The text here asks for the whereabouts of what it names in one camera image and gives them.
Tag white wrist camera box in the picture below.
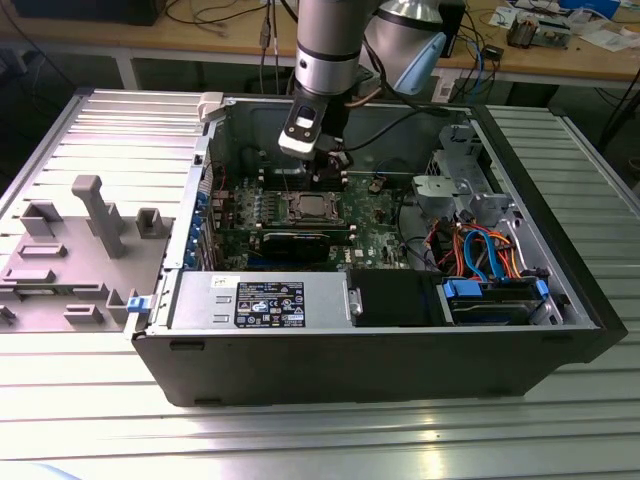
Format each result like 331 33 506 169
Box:
277 97 332 161

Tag wooden workbench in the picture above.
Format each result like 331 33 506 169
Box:
0 0 640 84

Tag orange power wire bundle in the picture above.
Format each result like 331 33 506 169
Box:
428 222 525 279

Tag grey parts rack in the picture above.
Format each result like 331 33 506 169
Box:
0 174 176 334

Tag copper coil heat sink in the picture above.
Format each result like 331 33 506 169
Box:
507 13 540 50

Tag green motherboard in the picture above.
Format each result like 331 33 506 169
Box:
209 172 416 274

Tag black open PC case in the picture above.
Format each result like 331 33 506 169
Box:
130 92 629 409

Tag wide black equipment case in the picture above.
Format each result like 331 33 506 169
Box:
12 0 161 27

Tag beige plastic case latch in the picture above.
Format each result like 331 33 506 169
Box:
196 91 226 122

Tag tall black desktop box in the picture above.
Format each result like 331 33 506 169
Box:
438 0 467 60

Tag black graphics card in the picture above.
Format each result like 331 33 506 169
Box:
260 229 332 262

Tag hard disk in blue carrier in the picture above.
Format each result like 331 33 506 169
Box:
437 277 549 327

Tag small printed paper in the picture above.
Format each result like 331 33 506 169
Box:
488 4 517 29

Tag grey metal disk bay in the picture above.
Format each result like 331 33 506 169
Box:
409 123 519 226

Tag white paper sheets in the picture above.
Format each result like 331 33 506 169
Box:
579 28 639 52

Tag grey power supply unit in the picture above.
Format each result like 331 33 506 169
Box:
169 271 351 331

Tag blue cardboard box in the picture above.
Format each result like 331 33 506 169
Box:
558 0 621 17

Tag blue flat data wire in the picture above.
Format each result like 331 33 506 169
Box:
462 229 490 279
479 227 507 282

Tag small metal device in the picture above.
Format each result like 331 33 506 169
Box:
537 18 574 50

